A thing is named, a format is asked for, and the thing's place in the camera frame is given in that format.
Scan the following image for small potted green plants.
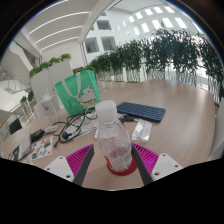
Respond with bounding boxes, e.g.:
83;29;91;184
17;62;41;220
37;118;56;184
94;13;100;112
19;90;35;104

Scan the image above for ceiling light strips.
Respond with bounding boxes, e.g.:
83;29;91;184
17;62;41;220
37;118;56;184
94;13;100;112
28;10;91;51

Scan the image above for green plants atop cabinet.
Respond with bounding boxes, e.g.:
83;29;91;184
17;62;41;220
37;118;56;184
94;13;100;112
28;53;72;79

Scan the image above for white cabinet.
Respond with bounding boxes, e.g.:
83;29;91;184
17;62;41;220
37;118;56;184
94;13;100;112
29;59;75;111

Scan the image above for clear lidded drink tumbler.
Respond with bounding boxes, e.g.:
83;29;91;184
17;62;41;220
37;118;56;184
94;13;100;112
40;88;61;125

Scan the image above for clear plastic water bottle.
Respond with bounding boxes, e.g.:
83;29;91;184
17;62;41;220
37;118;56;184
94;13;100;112
95;100;133;173

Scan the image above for low green planter bush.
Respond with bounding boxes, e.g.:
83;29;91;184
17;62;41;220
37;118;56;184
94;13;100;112
73;64;98;75

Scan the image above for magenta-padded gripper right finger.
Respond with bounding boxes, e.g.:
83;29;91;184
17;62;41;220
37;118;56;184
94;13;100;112
130;143;185;186

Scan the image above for row of tall green plants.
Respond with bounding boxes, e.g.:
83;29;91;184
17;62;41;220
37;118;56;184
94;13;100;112
88;28;224;101

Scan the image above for tangled black cables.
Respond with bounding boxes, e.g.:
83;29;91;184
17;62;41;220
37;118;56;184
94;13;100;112
51;106;101;149

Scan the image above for green tote bag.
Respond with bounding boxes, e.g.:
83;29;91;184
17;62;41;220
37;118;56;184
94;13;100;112
54;69;102;117

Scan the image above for flat round red coaster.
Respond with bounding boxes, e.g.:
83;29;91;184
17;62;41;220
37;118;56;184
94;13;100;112
104;154;138;177

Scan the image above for black chair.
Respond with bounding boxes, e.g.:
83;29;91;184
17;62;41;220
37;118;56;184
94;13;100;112
8;117;24;135

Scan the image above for black power adapter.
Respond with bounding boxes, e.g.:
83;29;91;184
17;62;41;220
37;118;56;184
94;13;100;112
30;128;46;143

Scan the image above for dark blue keyboard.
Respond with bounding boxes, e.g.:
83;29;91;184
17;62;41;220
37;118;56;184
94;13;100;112
116;101;167;124

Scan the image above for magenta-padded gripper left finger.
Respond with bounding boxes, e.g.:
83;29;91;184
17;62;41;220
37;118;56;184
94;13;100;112
43;143;96;187

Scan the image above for colourful sticker sheet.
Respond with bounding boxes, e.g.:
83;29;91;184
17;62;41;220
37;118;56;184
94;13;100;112
29;134;54;162

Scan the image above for white plastic packet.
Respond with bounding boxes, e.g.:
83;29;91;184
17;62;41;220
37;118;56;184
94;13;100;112
131;118;153;144

